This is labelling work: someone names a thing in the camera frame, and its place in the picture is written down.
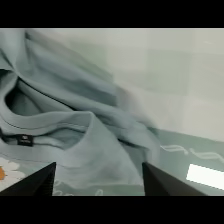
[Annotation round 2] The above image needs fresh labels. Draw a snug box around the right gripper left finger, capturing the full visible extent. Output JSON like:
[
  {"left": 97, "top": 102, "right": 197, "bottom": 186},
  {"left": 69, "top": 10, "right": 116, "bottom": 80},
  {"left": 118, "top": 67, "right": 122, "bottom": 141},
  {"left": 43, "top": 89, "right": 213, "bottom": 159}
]
[{"left": 0, "top": 161, "right": 57, "bottom": 197}]

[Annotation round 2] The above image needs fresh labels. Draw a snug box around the pale blue T-shirt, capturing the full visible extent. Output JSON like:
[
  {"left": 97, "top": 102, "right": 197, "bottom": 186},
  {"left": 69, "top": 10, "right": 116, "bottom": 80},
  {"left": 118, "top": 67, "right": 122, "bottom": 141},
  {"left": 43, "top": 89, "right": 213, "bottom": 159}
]
[{"left": 0, "top": 28, "right": 162, "bottom": 186}]

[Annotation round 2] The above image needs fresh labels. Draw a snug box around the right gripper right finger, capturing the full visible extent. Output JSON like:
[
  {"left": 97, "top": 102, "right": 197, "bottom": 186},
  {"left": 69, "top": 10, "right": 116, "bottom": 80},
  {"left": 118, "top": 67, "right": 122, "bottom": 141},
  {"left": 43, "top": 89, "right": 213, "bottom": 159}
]
[{"left": 141, "top": 161, "right": 207, "bottom": 197}]

